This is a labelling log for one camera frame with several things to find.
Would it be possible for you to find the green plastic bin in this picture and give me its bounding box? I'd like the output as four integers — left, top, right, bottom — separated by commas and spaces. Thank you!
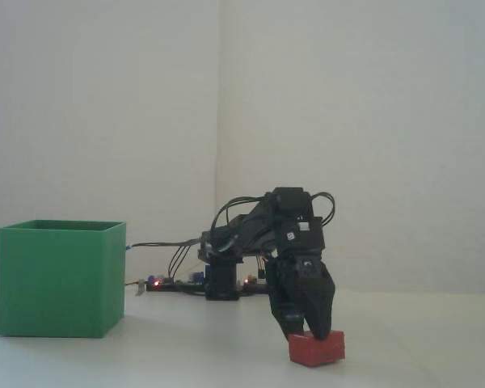
0, 219, 128, 339

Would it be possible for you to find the blue circuit board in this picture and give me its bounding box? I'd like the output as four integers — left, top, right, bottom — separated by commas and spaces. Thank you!
145, 271, 206, 291

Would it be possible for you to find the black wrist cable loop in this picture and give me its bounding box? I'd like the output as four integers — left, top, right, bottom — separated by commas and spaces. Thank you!
310, 192, 335, 228

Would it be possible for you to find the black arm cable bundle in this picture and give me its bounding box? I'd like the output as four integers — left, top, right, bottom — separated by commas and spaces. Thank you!
129, 196, 268, 284

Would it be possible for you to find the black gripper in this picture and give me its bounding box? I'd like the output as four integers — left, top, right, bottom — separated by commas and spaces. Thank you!
267, 216, 337, 341

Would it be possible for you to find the red block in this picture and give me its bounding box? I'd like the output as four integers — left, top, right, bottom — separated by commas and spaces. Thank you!
287, 329, 346, 369

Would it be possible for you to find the circuit board with jumper sockets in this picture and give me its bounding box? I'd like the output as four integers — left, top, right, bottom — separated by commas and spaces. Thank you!
242, 273, 271, 293

